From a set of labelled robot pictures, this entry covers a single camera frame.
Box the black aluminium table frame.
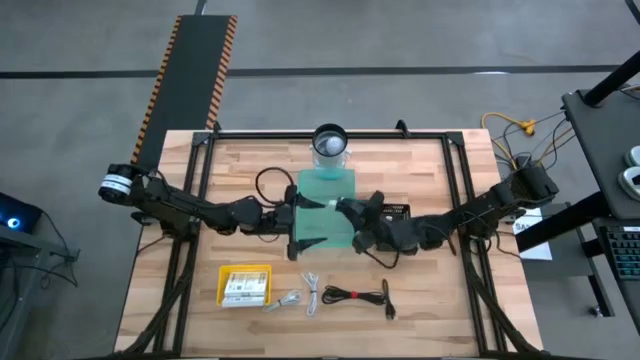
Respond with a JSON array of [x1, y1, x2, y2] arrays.
[[117, 119, 541, 360]]

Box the computer case blue light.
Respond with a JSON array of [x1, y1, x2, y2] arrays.
[[0, 191, 44, 237]]

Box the teal translucent plastic bin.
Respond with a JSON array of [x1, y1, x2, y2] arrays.
[[293, 168, 358, 250]]

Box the black floor mat striped edges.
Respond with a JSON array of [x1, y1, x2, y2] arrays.
[[128, 14, 239, 174]]

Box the black cable bundle red strap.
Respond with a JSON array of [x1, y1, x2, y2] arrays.
[[320, 278, 398, 322]]

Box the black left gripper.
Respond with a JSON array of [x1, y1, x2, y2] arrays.
[[258, 184, 330, 262]]

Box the white paper sheet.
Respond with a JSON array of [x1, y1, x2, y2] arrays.
[[511, 208, 554, 263]]

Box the white cable bundle black tie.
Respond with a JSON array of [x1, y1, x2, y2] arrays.
[[300, 271, 322, 318], [261, 289, 303, 314]]

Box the black floor cables tangle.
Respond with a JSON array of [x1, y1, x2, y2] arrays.
[[492, 110, 577, 175]]

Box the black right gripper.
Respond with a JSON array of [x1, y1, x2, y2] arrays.
[[334, 196, 420, 255]]

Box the white cylindrical lamp black rim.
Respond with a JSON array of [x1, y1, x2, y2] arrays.
[[310, 122, 350, 182]]

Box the yellow slotted plastic basket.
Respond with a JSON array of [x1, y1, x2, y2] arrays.
[[215, 264, 273, 308]]

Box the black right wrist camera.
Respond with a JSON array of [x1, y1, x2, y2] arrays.
[[368, 189, 387, 217]]

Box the grey metal stand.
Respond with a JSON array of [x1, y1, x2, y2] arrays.
[[0, 223, 82, 360]]

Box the yellow extension cord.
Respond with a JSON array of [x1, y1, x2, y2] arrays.
[[480, 111, 538, 139]]

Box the black computer keyboard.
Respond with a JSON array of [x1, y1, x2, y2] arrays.
[[603, 225, 640, 281]]

